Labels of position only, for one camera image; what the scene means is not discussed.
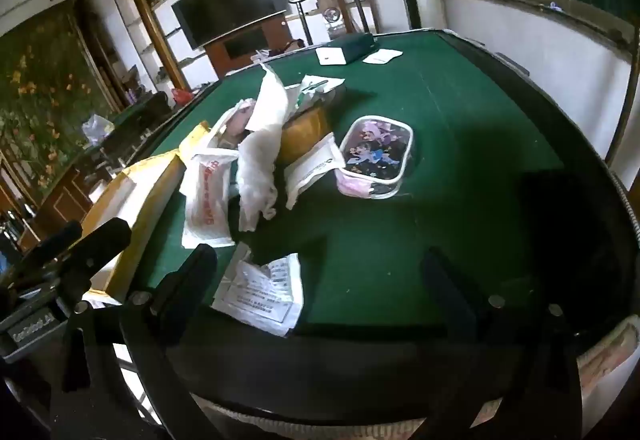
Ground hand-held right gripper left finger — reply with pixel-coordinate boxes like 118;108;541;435
50;243;221;440

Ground dark green box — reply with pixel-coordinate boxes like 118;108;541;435
334;33;376;66

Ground white box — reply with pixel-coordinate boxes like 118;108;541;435
315;46;351;67

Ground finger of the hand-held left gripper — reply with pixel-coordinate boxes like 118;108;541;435
7;220;83;281
52;217;133;306

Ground white printed tissue packet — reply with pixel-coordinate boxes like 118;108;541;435
292;75;347;113

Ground yellow padded mailer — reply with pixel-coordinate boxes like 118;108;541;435
80;120;211;301

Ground white envelope packet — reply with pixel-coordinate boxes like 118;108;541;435
284;133;347;210

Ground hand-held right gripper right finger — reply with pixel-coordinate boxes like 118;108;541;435
422;247;586;440

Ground brown tape roll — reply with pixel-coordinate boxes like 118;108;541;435
277;108;333;166

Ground black television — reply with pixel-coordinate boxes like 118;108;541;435
171;0;288;51

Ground white card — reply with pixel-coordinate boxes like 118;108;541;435
362;48;403;65

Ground small desk fan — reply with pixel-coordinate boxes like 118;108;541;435
322;8;348;30

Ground floral wall painting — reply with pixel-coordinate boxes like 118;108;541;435
0;0;126;171

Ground clear printed pencil case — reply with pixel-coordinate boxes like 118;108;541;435
334;115;415;197

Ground pink item in plastic bag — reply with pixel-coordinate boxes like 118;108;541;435
212;100;261;151

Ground wooden television cabinet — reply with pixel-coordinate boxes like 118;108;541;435
205;15;296;77

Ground white cloth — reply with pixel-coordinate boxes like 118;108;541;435
237;63;293;233

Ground white printed paper packet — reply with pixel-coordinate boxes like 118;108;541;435
210;243;305;337

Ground crumpled white plastic bag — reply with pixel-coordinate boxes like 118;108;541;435
81;114;116;146

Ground white plastic bag red print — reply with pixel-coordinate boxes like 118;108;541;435
180;147;241;248

